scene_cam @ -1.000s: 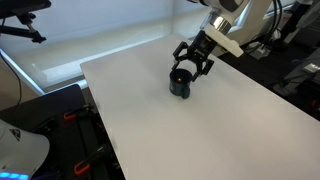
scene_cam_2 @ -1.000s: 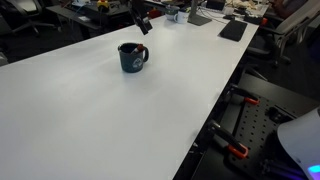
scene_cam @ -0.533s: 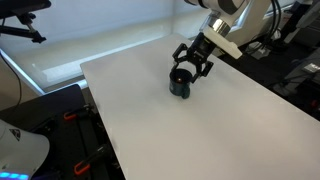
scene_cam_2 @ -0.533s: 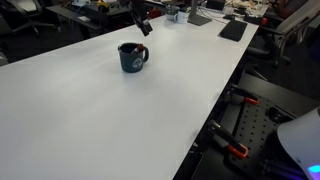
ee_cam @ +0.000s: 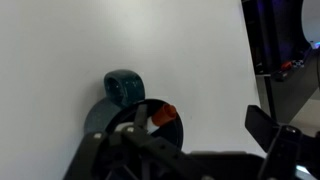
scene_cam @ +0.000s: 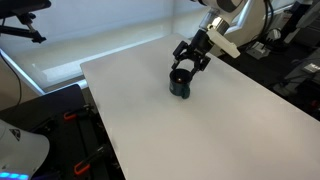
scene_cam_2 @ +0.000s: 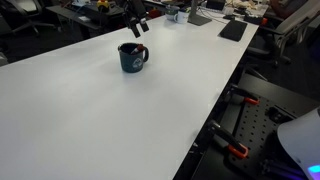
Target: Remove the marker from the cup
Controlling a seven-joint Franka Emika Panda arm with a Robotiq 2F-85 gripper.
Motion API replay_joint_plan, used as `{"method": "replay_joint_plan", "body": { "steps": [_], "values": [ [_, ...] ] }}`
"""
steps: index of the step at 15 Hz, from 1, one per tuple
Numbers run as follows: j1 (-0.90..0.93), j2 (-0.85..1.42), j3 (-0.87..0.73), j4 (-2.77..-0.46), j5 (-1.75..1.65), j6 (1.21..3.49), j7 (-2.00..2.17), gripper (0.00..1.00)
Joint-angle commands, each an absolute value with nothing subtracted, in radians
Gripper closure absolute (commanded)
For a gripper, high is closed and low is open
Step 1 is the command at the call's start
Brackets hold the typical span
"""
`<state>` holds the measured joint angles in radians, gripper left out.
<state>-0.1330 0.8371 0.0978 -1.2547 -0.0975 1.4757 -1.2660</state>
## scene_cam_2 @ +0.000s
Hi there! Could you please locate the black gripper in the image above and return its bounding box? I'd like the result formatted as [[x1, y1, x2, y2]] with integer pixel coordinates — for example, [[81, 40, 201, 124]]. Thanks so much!
[[121, 0, 150, 39]]

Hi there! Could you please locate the dark teal mug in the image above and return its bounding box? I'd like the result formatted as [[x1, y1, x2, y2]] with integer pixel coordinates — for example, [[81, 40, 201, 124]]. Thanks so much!
[[117, 42, 150, 74]]

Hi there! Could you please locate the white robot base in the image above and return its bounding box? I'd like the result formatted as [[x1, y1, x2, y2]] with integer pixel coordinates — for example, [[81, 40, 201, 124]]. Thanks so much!
[[277, 107, 320, 180]]

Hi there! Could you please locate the small red object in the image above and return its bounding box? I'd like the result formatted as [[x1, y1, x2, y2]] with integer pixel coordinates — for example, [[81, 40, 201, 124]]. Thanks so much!
[[148, 8, 163, 19]]

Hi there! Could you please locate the grey blue mug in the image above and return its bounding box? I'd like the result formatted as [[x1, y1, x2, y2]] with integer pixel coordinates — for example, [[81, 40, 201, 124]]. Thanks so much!
[[164, 4, 181, 22]]

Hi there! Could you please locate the yellow red button box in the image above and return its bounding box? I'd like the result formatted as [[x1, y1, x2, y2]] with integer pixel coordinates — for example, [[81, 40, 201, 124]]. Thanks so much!
[[96, 0, 111, 14]]

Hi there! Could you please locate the white mug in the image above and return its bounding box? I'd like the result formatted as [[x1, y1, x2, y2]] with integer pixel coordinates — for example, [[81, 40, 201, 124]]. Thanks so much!
[[173, 10, 190, 25]]

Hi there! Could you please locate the black background desk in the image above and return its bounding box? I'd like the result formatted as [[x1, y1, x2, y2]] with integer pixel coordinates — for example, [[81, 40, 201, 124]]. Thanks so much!
[[45, 0, 148, 39]]

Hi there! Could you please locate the grey monitor stand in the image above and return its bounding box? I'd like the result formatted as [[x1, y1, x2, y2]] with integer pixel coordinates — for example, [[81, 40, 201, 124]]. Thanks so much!
[[187, 0, 213, 27]]

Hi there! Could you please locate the black flat pad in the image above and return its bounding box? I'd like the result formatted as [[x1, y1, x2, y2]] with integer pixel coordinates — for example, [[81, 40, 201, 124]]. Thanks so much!
[[218, 19, 248, 43]]

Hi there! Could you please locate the black box with red part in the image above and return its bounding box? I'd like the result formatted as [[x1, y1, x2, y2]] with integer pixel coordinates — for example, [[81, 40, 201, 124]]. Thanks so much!
[[243, 13, 268, 26]]

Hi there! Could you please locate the dark office chair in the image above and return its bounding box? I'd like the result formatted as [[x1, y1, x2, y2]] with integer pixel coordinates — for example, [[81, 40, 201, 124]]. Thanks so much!
[[0, 0, 56, 38]]

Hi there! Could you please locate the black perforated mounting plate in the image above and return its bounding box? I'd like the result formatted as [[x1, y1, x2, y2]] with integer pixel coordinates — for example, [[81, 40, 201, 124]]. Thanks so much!
[[228, 94, 301, 180]]

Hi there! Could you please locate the grey office chair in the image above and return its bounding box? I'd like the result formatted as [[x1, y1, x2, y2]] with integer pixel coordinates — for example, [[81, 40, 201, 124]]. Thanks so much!
[[246, 0, 320, 69]]

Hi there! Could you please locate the black robot stand top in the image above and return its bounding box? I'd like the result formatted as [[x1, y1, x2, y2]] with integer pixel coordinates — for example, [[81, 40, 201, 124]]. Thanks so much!
[[191, 73, 320, 180]]

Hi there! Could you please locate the black clamp orange handle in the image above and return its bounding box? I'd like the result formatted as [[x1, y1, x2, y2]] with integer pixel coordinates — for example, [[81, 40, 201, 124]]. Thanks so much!
[[206, 119, 250, 160], [224, 83, 260, 106]]

